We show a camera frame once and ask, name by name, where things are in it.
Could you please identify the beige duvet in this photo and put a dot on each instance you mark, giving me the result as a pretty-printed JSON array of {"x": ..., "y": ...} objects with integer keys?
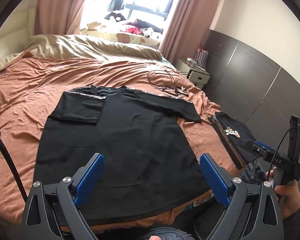
[{"x": 71, "y": 46}]

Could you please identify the pink curtain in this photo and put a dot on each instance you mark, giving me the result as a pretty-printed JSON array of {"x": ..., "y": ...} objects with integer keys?
[
  {"x": 59, "y": 17},
  {"x": 188, "y": 26}
]

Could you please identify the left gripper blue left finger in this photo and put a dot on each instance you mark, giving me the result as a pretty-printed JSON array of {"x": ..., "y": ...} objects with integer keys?
[{"x": 85, "y": 178}]

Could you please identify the white bedside cabinet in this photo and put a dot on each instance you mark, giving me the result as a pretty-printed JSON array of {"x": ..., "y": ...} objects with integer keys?
[{"x": 193, "y": 74}]

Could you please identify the cream leather headboard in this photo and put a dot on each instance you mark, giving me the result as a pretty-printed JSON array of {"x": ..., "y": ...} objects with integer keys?
[{"x": 16, "y": 30}]

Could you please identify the bear print pillow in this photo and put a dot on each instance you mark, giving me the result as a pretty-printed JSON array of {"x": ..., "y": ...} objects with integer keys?
[{"x": 122, "y": 33}]

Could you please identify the pink curtain left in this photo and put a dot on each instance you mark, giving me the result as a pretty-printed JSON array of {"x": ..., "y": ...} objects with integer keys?
[{"x": 59, "y": 17}]

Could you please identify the folded black printed shirt stack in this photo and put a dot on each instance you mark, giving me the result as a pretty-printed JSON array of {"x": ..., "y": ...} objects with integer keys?
[{"x": 234, "y": 134}]

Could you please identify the person right hand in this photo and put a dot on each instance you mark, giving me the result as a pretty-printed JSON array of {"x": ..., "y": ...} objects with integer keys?
[{"x": 292, "y": 194}]

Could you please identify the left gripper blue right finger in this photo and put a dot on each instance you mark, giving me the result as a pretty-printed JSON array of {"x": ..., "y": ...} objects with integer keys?
[{"x": 217, "y": 178}]

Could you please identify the pink curtain right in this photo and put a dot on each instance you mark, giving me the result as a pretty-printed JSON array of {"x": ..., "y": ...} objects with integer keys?
[{"x": 188, "y": 26}]

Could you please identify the striped gift bag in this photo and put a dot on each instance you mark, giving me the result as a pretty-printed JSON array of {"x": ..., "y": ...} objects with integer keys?
[{"x": 201, "y": 56}]

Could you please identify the black t-shirt patterned shoulders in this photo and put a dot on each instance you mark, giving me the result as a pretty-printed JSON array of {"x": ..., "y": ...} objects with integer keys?
[{"x": 149, "y": 167}]

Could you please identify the orange-brown bed blanket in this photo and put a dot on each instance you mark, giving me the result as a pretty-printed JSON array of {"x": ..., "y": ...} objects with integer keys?
[{"x": 31, "y": 87}]

